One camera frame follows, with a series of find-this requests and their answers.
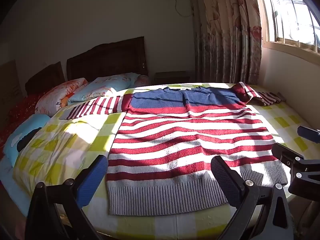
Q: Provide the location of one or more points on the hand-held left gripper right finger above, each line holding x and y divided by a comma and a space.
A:
225, 180

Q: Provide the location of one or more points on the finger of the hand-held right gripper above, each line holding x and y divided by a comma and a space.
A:
287, 155
308, 133

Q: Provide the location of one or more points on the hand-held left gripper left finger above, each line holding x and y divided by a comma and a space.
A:
93, 178

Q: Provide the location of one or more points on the red white striped knit sweater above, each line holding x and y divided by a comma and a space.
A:
175, 142

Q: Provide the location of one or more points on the yellow white checked bedsheet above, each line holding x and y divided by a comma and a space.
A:
62, 150

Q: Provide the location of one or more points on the light blue cartoon pillow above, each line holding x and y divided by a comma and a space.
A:
15, 140

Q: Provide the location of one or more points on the orange floral pillow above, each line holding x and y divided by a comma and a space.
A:
56, 96

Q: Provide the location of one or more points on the light blue floral pillow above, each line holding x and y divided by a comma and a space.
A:
105, 86

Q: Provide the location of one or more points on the red patterned blanket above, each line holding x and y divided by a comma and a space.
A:
17, 112

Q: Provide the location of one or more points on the pink floral pillow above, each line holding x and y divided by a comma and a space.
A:
143, 80

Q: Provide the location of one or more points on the small dark wooden headboard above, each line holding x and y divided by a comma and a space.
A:
46, 77

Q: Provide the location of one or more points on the dark wooden nightstand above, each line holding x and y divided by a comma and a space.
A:
172, 78

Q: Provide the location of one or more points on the large dark wooden headboard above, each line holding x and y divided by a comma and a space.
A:
107, 60

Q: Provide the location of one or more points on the barred window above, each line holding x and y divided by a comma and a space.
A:
290, 12

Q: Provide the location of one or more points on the floral curtain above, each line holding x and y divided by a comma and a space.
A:
225, 35

